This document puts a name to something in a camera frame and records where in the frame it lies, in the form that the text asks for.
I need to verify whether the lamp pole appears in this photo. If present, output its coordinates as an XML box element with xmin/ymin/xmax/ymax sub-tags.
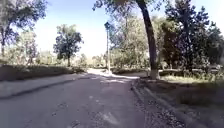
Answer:
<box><xmin>103</xmin><ymin>21</ymin><xmax>113</xmax><ymax>75</ymax></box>

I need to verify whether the large tree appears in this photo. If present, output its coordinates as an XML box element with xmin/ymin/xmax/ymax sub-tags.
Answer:
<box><xmin>0</xmin><ymin>0</ymin><xmax>50</xmax><ymax>66</ymax></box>

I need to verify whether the grey asphalt path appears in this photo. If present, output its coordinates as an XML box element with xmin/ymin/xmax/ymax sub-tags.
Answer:
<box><xmin>0</xmin><ymin>68</ymin><xmax>188</xmax><ymax>128</ymax></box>

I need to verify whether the group of dark trees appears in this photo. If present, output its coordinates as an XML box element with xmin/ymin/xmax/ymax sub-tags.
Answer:
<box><xmin>159</xmin><ymin>0</ymin><xmax>224</xmax><ymax>74</ymax></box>

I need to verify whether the grass and dirt verge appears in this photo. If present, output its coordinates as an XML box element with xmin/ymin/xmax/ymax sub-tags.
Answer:
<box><xmin>133</xmin><ymin>71</ymin><xmax>224</xmax><ymax>128</ymax></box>

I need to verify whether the leaning tree with white base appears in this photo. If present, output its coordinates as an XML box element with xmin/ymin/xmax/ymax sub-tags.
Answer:
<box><xmin>92</xmin><ymin>0</ymin><xmax>175</xmax><ymax>81</ymax></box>

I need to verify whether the row of distant trees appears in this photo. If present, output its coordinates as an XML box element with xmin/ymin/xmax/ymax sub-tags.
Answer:
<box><xmin>73</xmin><ymin>13</ymin><xmax>152</xmax><ymax>70</ymax></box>

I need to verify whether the pale kerb strip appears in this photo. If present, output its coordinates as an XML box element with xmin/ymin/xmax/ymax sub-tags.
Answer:
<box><xmin>0</xmin><ymin>72</ymin><xmax>88</xmax><ymax>100</ymax></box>

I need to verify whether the small round tree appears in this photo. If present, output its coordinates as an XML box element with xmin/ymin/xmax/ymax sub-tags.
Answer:
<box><xmin>52</xmin><ymin>23</ymin><xmax>85</xmax><ymax>68</ymax></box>

